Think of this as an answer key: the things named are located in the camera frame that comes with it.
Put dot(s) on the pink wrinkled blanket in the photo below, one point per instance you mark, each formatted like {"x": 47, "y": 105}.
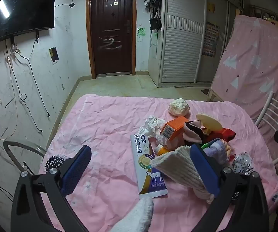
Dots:
{"x": 105, "y": 130}

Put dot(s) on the person's left hand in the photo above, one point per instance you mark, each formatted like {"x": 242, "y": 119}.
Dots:
{"x": 136, "y": 216}

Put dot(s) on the brown and pink sock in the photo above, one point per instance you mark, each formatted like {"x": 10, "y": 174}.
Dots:
{"x": 192, "y": 133}

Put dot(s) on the hanging black bags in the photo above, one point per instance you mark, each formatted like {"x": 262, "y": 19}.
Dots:
{"x": 156, "y": 9}

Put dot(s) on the yellow poster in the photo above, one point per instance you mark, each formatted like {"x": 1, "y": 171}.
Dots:
{"x": 210, "y": 7}

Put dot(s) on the fuzzy purple plush toy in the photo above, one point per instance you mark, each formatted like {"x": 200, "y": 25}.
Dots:
{"x": 217, "y": 151}

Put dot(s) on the white tissue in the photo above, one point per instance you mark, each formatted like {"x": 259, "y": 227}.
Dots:
{"x": 151, "y": 125}

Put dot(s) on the black flat television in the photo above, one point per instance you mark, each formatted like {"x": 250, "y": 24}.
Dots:
{"x": 25, "y": 9}

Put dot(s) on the colourful wall chart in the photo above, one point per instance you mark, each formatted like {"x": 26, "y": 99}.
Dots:
{"x": 210, "y": 40}

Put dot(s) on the cream paper ball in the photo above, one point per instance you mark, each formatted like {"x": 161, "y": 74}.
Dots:
{"x": 179, "y": 107}

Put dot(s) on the black and yellow wall sticker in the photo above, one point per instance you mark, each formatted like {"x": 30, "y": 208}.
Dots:
{"x": 53, "y": 55}

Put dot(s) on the small bottle with orange cap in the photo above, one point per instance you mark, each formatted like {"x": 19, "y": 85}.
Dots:
{"x": 163, "y": 150}

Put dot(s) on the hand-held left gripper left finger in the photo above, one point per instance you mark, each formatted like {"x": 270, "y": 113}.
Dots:
{"x": 77, "y": 169}

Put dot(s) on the silver foil wrapper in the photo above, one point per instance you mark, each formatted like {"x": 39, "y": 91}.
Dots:
{"x": 241, "y": 163}

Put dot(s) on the pink tree-print curtain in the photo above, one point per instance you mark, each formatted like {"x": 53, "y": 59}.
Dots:
{"x": 255, "y": 62}

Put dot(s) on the grey curved metal frame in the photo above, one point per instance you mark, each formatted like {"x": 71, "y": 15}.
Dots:
{"x": 10, "y": 145}

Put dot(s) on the cream ribbed knitted cloth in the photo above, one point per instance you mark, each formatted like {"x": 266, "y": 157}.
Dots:
{"x": 177, "y": 168}

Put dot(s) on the white slatted wardrobe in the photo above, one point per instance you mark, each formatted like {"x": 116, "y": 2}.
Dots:
{"x": 180, "y": 46}

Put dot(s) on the round wooden brush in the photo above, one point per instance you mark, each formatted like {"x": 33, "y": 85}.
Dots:
{"x": 210, "y": 124}

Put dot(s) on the milk powder sachet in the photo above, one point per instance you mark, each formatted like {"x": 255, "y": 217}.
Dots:
{"x": 146, "y": 169}

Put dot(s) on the dark brown door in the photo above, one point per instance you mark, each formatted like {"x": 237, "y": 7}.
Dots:
{"x": 112, "y": 31}

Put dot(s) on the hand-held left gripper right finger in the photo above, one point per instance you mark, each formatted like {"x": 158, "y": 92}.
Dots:
{"x": 204, "y": 171}

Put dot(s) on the white metal chair orange seat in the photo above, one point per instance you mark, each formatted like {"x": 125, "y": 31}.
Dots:
{"x": 269, "y": 111}

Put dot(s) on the red snack packet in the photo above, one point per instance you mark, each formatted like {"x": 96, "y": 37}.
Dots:
{"x": 226, "y": 134}

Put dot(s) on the orange cardboard box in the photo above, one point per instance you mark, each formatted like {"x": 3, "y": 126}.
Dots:
{"x": 175, "y": 125}

